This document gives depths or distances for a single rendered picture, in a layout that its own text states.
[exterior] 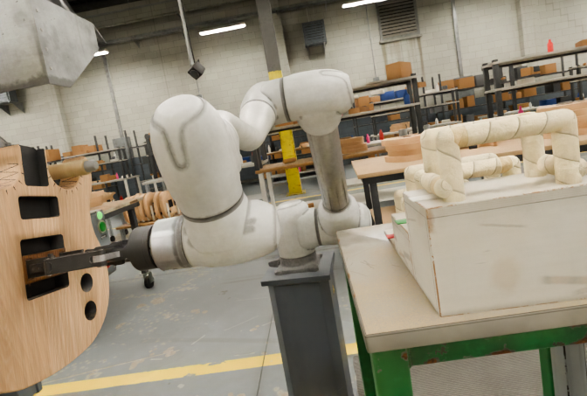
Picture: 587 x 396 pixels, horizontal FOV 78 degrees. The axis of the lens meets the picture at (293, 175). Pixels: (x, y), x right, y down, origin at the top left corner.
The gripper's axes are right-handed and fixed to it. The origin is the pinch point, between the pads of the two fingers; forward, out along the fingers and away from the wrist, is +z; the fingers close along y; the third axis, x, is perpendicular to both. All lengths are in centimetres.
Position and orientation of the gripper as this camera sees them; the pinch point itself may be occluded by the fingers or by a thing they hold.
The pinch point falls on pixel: (48, 264)
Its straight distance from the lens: 78.7
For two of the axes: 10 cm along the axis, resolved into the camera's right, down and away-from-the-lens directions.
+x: -1.7, -9.8, 0.7
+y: 0.7, 0.5, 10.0
